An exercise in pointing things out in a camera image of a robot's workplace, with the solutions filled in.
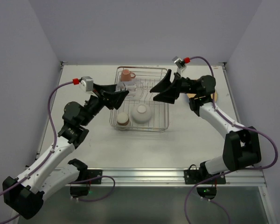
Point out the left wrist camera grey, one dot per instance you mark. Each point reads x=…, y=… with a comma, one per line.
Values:
x=86, y=84

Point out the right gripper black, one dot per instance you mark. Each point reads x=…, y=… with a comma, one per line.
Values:
x=176, y=86

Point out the metal wire dish rack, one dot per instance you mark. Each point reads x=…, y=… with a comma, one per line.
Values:
x=149, y=76

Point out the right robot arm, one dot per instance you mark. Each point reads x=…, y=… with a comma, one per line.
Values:
x=241, y=146

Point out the pink mug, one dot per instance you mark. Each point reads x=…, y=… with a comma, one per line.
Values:
x=127, y=75

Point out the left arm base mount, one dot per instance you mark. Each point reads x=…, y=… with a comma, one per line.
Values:
x=93, y=175

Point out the yellow plate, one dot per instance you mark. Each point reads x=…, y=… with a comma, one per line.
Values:
x=213, y=96

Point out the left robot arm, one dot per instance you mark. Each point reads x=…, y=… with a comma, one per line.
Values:
x=27, y=192

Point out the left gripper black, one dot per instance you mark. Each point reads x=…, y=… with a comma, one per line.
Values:
x=102, y=95

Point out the aluminium front rail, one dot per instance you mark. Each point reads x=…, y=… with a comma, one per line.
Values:
x=146, y=177

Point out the clear drinking glass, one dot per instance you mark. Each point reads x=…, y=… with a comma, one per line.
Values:
x=135, y=89

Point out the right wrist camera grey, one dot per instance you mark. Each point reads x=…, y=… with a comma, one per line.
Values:
x=181, y=66

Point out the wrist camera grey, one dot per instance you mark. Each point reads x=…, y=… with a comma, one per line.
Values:
x=181, y=66
x=86, y=84

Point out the white and brown cup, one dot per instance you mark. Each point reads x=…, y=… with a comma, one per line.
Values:
x=122, y=119

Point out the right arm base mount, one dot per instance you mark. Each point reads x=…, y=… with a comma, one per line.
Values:
x=194, y=175

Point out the white bowl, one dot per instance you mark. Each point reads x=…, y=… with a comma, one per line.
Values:
x=141, y=113

